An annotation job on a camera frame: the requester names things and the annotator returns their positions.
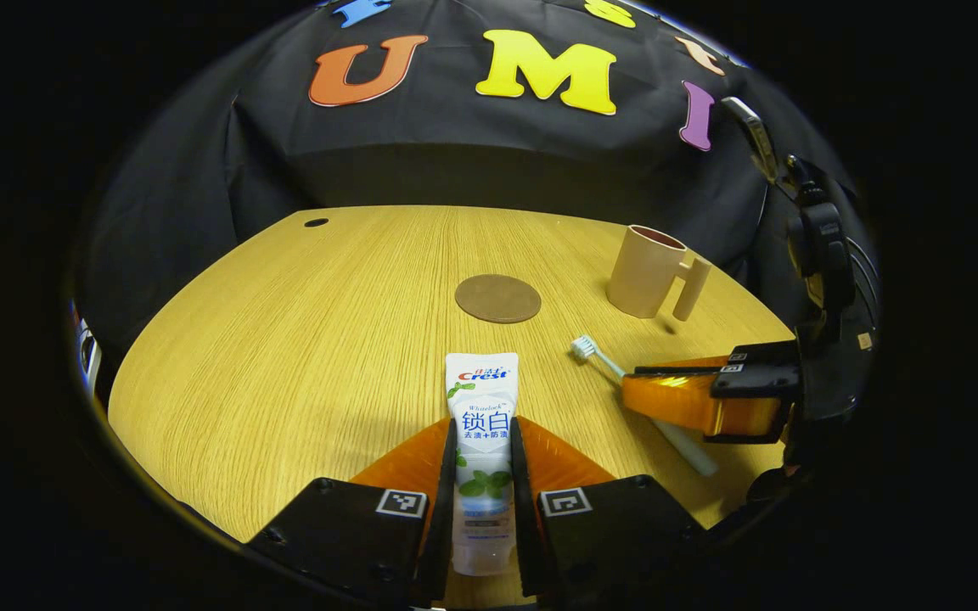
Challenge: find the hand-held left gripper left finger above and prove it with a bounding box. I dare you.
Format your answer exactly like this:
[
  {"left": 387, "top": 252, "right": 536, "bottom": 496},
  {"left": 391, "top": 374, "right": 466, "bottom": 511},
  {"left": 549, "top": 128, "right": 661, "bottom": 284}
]
[{"left": 247, "top": 416, "right": 458, "bottom": 608}]

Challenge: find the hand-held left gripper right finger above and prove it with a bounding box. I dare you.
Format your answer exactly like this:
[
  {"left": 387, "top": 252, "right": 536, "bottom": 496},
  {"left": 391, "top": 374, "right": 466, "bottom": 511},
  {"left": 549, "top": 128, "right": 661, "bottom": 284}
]
[{"left": 509, "top": 416, "right": 711, "bottom": 608}]

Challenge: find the white toothbrush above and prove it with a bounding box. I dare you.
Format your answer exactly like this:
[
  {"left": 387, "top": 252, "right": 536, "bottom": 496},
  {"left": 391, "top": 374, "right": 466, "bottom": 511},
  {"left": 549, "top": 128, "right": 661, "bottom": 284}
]
[{"left": 570, "top": 334, "right": 719, "bottom": 478}]

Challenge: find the white toothpaste tube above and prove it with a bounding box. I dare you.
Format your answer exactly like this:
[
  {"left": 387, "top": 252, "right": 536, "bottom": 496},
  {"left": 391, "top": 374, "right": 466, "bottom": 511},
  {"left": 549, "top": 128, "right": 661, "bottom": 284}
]
[{"left": 444, "top": 352, "right": 520, "bottom": 578}]

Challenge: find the beige cup with handle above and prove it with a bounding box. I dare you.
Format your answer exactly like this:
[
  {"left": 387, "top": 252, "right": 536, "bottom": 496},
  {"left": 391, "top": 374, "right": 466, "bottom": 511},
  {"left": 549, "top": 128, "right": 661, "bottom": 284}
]
[{"left": 606, "top": 224, "right": 712, "bottom": 322}]

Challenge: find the round brown coaster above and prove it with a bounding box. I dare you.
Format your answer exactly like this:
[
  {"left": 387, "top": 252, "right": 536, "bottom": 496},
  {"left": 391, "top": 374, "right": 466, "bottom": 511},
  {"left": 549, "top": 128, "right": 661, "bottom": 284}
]
[{"left": 454, "top": 273, "right": 542, "bottom": 325}]

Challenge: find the wooden desktop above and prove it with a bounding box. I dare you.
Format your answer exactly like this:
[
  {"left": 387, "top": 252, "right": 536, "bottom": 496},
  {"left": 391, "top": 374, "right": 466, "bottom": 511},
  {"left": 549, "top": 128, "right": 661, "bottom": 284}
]
[{"left": 107, "top": 204, "right": 795, "bottom": 610}]

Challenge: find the white device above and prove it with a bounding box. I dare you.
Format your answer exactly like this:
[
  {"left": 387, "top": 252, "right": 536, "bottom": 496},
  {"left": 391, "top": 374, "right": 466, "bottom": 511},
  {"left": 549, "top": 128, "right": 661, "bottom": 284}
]
[{"left": 71, "top": 297, "right": 104, "bottom": 400}]

